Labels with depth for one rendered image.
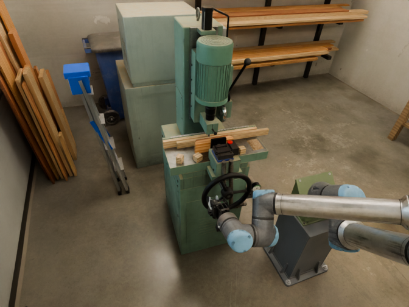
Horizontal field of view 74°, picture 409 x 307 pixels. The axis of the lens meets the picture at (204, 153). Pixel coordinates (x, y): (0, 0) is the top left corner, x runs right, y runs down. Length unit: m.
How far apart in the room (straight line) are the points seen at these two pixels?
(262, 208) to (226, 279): 1.06
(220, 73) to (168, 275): 1.44
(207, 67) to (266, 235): 0.79
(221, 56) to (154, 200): 1.58
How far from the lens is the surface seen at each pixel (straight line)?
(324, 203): 1.11
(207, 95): 1.41
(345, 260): 2.49
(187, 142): 1.61
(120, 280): 2.17
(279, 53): 4.13
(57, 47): 3.77
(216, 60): 1.33
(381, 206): 1.11
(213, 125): 1.54
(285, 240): 2.06
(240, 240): 1.10
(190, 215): 1.84
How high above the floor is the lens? 1.91
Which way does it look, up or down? 39 degrees down
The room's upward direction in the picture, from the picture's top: 3 degrees clockwise
